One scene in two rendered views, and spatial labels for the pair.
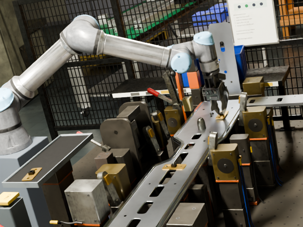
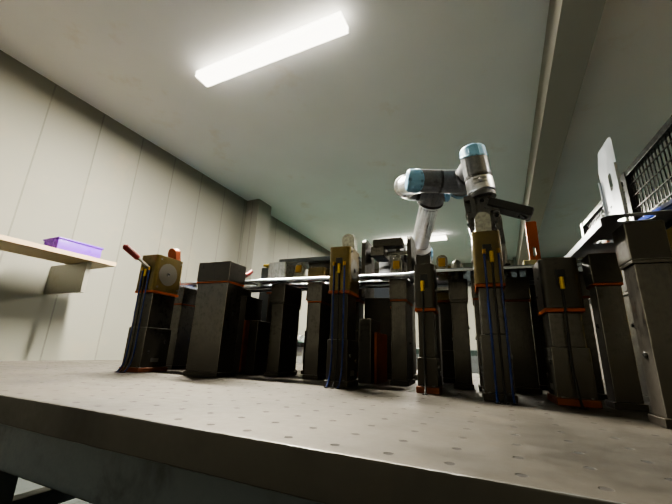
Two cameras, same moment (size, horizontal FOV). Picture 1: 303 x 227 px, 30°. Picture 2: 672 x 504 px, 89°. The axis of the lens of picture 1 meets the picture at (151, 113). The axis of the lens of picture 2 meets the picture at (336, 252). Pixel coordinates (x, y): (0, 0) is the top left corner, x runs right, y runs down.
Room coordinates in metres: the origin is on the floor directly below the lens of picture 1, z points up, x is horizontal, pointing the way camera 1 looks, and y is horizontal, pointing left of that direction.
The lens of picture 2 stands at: (1.71, -1.11, 0.78)
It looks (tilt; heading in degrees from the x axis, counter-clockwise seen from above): 16 degrees up; 85
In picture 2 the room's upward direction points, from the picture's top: 2 degrees clockwise
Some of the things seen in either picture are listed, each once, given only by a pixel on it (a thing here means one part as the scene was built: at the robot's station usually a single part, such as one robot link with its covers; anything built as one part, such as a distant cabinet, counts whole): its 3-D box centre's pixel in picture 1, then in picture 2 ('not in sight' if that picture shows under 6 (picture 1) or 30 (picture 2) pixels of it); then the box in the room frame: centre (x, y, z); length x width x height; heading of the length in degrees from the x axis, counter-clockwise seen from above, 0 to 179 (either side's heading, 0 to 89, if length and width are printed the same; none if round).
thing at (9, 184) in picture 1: (50, 158); (322, 262); (1.78, 0.36, 1.16); 0.37 x 0.14 x 0.02; 154
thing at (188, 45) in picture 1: (180, 54); (458, 182); (2.17, -0.16, 1.32); 0.11 x 0.11 x 0.08; 84
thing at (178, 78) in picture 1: (186, 119); (540, 300); (2.41, -0.15, 0.95); 0.03 x 0.01 x 0.50; 154
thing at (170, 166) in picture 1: (173, 165); not in sight; (1.84, -0.04, 1.01); 0.08 x 0.04 x 0.01; 63
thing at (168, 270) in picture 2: not in sight; (150, 312); (1.22, 0.05, 0.88); 0.14 x 0.09 x 0.36; 64
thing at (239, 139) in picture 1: (248, 170); (426, 327); (2.00, -0.32, 0.84); 0.10 x 0.05 x 0.29; 64
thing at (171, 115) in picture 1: (177, 144); not in sight; (2.33, -0.08, 0.87); 0.10 x 0.07 x 0.35; 64
